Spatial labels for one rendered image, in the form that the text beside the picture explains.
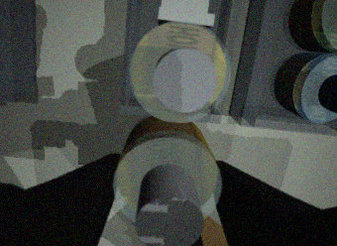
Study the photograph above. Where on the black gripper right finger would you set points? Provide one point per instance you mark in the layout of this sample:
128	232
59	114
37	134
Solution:
254	213

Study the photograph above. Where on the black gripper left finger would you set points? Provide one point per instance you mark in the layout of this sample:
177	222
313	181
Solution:
70	210

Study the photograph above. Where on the brown block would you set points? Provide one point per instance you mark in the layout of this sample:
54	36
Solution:
212	234

